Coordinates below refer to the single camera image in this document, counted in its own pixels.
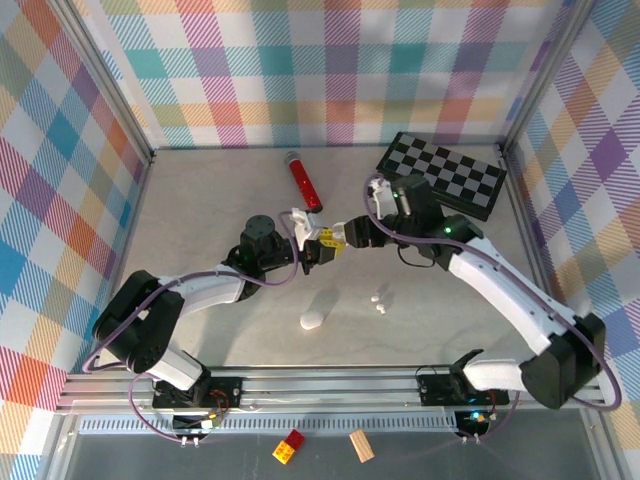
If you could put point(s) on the aluminium side rail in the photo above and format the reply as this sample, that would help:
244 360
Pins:
121 260
534 235

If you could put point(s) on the black folding chessboard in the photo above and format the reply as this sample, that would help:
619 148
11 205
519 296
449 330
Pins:
450 165

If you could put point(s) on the black controller board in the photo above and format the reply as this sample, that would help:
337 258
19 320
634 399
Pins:
472 422
195 425

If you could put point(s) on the aluminium frame post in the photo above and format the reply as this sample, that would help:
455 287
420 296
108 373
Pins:
103 75
545 75

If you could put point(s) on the red glitter microphone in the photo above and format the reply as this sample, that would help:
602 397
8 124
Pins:
302 180

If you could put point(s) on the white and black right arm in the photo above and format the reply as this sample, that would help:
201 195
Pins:
500 300

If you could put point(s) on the red toy brick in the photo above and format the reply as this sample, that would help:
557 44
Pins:
296 438

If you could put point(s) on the yellow toy brick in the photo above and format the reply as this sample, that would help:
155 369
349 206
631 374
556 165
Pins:
283 452

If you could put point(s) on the light wooden block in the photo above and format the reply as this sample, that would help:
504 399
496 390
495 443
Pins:
362 446

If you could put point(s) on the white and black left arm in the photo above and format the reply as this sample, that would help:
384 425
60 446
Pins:
210 292

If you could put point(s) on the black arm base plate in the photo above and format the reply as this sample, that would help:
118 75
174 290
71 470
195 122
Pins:
225 392
435 390

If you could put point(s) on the pale pink earbud charging case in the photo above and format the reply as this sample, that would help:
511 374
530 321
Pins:
311 320

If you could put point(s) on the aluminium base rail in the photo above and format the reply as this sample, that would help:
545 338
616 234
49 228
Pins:
325 387

